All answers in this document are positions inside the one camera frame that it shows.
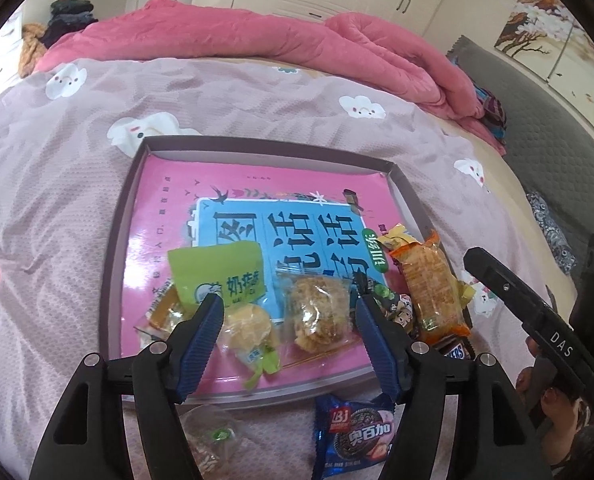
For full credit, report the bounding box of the clear seed snack packet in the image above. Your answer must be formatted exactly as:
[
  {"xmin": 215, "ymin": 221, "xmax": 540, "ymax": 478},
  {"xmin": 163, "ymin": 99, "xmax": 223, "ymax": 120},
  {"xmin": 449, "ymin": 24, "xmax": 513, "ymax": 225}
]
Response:
[{"xmin": 179, "ymin": 405, "xmax": 251, "ymax": 480}]

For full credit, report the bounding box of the grey headboard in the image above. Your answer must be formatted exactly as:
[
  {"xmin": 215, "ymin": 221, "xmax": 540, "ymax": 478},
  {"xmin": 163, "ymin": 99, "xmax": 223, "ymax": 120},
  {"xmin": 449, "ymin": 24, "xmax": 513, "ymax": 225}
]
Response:
[{"xmin": 447, "ymin": 35, "xmax": 594, "ymax": 243}]

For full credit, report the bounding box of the pink picture book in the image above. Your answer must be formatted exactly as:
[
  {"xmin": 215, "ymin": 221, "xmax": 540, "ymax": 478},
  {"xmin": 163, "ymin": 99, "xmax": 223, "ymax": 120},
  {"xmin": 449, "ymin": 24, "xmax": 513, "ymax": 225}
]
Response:
[{"xmin": 119, "ymin": 152, "xmax": 403, "ymax": 395}]

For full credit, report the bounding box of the clear floss pastry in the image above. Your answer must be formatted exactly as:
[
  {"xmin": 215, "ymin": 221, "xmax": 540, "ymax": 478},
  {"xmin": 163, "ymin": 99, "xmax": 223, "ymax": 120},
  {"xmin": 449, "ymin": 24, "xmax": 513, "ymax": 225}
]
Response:
[{"xmin": 276, "ymin": 267, "xmax": 364, "ymax": 357}]

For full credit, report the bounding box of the pile of dark clothes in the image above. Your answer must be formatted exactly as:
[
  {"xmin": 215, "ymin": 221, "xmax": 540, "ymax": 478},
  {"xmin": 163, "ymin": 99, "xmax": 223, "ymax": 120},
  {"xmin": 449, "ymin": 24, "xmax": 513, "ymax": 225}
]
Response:
[{"xmin": 42, "ymin": 0, "xmax": 100, "ymax": 48}]

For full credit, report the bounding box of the yellow snack bar packet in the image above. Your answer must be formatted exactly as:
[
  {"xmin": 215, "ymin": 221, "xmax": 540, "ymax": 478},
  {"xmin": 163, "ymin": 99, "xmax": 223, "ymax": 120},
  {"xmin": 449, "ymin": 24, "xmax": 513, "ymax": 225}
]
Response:
[{"xmin": 377, "ymin": 222, "xmax": 478, "ymax": 306}]

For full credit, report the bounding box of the tan cloth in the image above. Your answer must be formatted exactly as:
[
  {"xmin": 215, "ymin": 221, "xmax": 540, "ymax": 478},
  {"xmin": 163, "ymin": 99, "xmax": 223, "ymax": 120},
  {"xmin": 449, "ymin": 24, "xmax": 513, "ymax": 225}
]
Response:
[{"xmin": 19, "ymin": 22, "xmax": 48, "ymax": 79}]

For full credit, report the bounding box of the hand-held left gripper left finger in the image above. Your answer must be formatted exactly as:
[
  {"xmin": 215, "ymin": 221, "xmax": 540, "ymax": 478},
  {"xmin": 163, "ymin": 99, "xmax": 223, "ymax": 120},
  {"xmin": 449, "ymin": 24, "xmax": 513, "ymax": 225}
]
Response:
[{"xmin": 29, "ymin": 294, "xmax": 226, "ymax": 480}]

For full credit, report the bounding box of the orange cracker packet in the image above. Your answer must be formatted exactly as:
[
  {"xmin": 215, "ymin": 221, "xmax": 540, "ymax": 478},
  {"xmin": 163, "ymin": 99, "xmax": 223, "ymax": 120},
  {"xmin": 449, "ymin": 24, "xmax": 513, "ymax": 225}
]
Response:
[{"xmin": 389, "ymin": 230, "xmax": 473, "ymax": 347}]

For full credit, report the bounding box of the grey patterned pillow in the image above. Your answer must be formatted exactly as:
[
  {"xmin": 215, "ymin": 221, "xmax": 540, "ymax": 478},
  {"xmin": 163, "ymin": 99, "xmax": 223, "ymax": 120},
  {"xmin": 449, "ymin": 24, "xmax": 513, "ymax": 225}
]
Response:
[{"xmin": 524, "ymin": 191, "xmax": 578, "ymax": 277}]

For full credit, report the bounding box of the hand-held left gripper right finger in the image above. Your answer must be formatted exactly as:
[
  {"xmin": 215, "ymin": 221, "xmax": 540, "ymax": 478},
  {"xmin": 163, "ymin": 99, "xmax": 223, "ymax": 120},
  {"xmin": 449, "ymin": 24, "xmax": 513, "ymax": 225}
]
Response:
[{"xmin": 354, "ymin": 296, "xmax": 553, "ymax": 480}]

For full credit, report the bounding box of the blue cookie packet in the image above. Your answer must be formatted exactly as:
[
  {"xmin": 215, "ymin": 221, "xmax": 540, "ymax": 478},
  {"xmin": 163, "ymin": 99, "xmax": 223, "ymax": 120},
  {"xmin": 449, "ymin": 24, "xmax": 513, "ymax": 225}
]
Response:
[{"xmin": 313, "ymin": 394, "xmax": 396, "ymax": 479}]

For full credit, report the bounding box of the clear orange cake packet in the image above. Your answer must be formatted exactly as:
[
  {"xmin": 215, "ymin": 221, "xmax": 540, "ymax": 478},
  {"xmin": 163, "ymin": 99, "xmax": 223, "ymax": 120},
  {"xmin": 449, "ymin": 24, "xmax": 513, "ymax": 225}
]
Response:
[{"xmin": 136, "ymin": 284, "xmax": 189, "ymax": 347}]

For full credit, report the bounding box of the beige bed sheet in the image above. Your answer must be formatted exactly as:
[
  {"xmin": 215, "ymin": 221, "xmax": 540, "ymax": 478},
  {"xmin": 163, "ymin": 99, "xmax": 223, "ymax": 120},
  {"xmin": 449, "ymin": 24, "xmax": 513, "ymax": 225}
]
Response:
[{"xmin": 272, "ymin": 57, "xmax": 585, "ymax": 306}]

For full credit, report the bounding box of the person's right forearm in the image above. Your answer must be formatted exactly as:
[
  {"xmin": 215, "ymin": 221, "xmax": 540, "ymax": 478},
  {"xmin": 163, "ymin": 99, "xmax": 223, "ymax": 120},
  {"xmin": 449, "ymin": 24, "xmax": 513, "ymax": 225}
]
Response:
[{"xmin": 552, "ymin": 425, "xmax": 594, "ymax": 480}]

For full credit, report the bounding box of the cloud printed bed cover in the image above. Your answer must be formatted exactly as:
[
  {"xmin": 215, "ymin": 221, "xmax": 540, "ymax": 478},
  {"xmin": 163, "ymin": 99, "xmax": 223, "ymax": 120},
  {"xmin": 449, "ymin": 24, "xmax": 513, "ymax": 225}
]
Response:
[{"xmin": 0, "ymin": 57, "xmax": 553, "ymax": 471}]

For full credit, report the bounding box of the brown chocolate bar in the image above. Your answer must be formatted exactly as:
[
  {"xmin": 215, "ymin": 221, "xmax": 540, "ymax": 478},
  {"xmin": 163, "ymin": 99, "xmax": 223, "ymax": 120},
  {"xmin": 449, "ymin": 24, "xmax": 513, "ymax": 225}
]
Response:
[{"xmin": 427, "ymin": 337, "xmax": 476, "ymax": 362}]

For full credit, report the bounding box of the shallow cardboard box tray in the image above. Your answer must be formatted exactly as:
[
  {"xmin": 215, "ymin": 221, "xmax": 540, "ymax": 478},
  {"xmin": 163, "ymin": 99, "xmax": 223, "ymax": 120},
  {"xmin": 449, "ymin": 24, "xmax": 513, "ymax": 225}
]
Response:
[{"xmin": 98, "ymin": 135, "xmax": 475, "ymax": 406}]

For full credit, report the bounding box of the colourful dark cloth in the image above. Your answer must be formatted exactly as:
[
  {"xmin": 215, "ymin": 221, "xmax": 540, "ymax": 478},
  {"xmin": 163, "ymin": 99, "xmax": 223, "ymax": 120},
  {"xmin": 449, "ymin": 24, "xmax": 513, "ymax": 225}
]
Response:
[{"xmin": 474, "ymin": 87, "xmax": 508, "ymax": 147}]

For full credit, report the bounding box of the pink quilt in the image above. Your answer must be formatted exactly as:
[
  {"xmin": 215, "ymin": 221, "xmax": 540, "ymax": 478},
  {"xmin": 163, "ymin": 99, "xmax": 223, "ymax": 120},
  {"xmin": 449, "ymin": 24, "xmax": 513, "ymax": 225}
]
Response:
[{"xmin": 32, "ymin": 0, "xmax": 508, "ymax": 158}]

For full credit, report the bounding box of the flower wall painting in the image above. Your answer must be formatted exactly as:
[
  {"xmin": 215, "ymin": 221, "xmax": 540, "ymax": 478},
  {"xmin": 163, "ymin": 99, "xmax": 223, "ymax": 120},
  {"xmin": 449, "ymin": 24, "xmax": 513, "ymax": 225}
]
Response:
[{"xmin": 494, "ymin": 0, "xmax": 594, "ymax": 142}]

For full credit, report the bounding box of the person's right hand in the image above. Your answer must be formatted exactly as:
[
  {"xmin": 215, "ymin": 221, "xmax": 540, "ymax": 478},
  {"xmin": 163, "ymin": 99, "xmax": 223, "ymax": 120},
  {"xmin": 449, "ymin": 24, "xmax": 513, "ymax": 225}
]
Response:
[{"xmin": 514, "ymin": 335, "xmax": 585, "ymax": 431}]

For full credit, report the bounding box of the green snack packet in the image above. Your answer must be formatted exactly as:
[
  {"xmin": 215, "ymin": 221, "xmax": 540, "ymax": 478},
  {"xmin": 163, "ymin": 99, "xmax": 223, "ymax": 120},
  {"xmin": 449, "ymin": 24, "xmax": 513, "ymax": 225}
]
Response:
[{"xmin": 169, "ymin": 239, "xmax": 269, "ymax": 322}]

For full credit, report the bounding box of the small green cartoon packet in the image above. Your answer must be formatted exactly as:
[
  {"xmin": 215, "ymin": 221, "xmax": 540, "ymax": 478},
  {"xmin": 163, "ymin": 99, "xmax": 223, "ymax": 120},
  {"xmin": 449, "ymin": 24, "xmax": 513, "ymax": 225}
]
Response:
[{"xmin": 372, "ymin": 282, "xmax": 419, "ymax": 337}]

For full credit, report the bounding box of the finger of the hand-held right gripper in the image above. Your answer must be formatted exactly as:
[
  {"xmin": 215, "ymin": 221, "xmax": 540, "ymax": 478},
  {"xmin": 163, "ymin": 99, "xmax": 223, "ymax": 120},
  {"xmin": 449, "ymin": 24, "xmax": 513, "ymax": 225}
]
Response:
[{"xmin": 464, "ymin": 246, "xmax": 594, "ymax": 403}]

